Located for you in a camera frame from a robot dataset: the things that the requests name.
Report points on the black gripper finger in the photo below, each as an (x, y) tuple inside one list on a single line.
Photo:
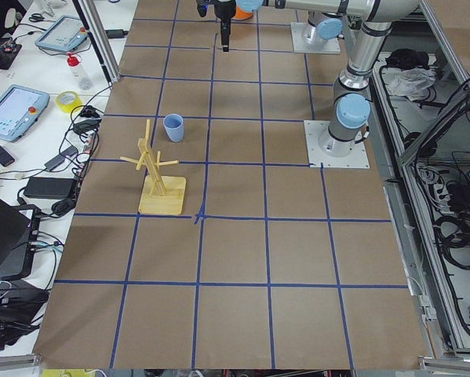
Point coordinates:
[(202, 7), (225, 32)]

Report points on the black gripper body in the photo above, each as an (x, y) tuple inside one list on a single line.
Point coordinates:
[(224, 10)]

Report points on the teach pendant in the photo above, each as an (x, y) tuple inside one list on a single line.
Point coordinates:
[(20, 107), (64, 35)]

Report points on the black laptop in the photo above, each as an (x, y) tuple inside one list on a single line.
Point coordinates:
[(18, 229)]

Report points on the near teach pendant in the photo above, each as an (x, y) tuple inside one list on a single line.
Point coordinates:
[(20, 107)]

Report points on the orange can with silver lid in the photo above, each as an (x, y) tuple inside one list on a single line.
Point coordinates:
[(241, 15)]

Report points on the black smartphone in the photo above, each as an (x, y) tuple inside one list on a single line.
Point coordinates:
[(6, 158)]

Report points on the yellow tape roll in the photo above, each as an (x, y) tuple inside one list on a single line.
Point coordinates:
[(68, 101)]

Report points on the wooden cup rack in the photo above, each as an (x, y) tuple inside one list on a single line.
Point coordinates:
[(160, 194)]

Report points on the grey small adapter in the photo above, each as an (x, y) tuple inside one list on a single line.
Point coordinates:
[(53, 163)]

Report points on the white squeeze bottle red cap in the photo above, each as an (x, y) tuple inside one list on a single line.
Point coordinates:
[(79, 73)]

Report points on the far teach pendant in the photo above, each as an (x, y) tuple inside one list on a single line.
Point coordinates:
[(64, 35)]

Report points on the aluminium frame post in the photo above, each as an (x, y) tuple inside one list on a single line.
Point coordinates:
[(92, 23)]

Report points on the light blue plastic cup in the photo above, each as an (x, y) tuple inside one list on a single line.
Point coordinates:
[(174, 127)]

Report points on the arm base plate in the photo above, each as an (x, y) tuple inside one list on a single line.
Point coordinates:
[(301, 45), (326, 152)]

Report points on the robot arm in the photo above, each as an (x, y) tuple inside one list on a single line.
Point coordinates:
[(350, 104), (322, 26)]

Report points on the black power adapter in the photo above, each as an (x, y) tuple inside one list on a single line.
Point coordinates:
[(49, 188)]

